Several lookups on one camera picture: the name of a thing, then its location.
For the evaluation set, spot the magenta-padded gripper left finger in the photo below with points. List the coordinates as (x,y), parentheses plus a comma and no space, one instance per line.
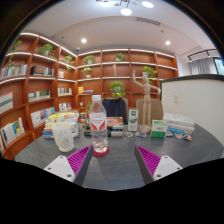
(58,165)

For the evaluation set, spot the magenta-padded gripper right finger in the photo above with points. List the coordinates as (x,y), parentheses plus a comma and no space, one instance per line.
(166,165)

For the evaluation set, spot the clear plastic water bottle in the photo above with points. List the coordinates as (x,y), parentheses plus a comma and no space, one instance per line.
(98,125)

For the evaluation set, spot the white ceramic cup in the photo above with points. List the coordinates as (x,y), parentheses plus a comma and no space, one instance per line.
(63,136)

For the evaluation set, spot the green and white box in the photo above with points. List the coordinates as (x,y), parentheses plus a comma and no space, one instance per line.
(159,129)

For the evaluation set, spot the small printed sticker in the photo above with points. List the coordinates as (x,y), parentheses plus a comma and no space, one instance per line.
(140,134)
(128,134)

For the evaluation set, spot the stack of yellow-topped books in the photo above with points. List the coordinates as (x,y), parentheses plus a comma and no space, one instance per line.
(61,117)

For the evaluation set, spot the tan upholstered chair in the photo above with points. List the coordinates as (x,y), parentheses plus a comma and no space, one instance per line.
(156,111)

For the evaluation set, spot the small green white carton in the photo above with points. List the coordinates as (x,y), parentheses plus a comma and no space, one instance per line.
(133,120)

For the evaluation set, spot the white partition with dark top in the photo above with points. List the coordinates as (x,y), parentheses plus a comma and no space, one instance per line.
(196,106)

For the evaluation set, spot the dark box with orange print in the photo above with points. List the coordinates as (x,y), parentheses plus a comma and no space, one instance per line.
(115,121)

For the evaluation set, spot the wooden artist mannequin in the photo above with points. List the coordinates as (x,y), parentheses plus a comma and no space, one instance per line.
(146,100)

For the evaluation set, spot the chair with dark jacket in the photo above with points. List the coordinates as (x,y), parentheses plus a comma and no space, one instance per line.
(115,108)

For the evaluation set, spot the grey curtain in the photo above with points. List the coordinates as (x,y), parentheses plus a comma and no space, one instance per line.
(201,66)

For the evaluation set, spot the window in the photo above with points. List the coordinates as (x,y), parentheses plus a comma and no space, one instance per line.
(219,66)

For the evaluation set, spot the ceiling chandelier with round lamps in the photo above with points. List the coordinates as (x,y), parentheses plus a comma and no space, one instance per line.
(126,8)

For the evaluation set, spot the wooden wall shelf unit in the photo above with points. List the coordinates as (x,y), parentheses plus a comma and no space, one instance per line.
(33,86)

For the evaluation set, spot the black track light rail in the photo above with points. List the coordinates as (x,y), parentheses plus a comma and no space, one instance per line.
(201,52)

